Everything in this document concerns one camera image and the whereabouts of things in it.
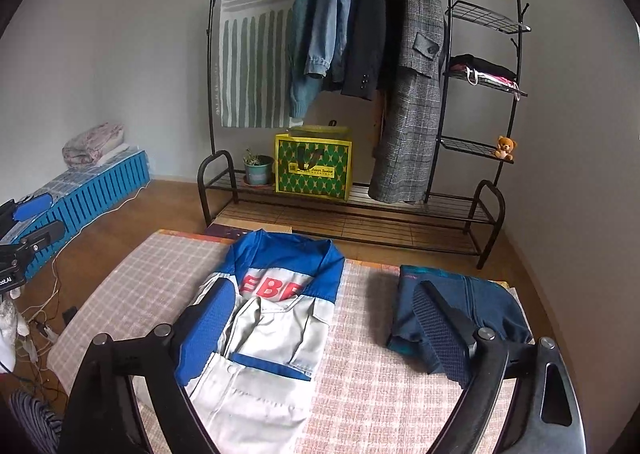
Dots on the pink checked blanket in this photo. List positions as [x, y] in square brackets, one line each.
[360, 334]

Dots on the black folded cloth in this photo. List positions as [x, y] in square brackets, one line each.
[480, 64]

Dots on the blue slatted crate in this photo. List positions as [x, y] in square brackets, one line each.
[100, 189]

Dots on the potted plant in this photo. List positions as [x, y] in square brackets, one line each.
[258, 172]

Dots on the black jacket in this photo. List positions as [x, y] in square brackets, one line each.
[375, 23]

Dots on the dark teal folded garment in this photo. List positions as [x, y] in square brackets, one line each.
[480, 294]

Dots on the brown teddy bear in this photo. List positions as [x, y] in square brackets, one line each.
[505, 147]

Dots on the dark denim jacket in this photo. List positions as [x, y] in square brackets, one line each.
[300, 83]

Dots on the person's striped clothing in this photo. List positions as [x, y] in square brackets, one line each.
[32, 419]

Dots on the light blue denim jacket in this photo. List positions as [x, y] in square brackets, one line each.
[335, 8]

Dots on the yellow and green bag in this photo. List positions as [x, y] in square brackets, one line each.
[315, 173]

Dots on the grey plaid coat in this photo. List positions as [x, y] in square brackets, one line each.
[410, 133]

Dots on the black metal clothes rack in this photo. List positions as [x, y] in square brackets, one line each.
[202, 199]

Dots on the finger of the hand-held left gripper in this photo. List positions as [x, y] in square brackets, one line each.
[32, 206]
[47, 234]

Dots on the black power adapter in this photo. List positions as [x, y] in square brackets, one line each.
[70, 316]

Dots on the pink folded cloth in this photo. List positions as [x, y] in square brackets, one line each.
[500, 79]

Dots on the patterned floor mat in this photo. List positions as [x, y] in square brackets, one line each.
[225, 232]

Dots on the grey striped hanging towel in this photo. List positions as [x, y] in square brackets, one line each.
[250, 58]

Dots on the folded floral quilt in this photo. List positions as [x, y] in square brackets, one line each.
[92, 143]

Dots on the white and blue work jacket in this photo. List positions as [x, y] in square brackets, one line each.
[270, 334]

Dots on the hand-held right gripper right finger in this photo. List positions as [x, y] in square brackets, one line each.
[442, 339]

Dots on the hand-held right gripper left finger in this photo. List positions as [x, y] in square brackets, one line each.
[205, 334]

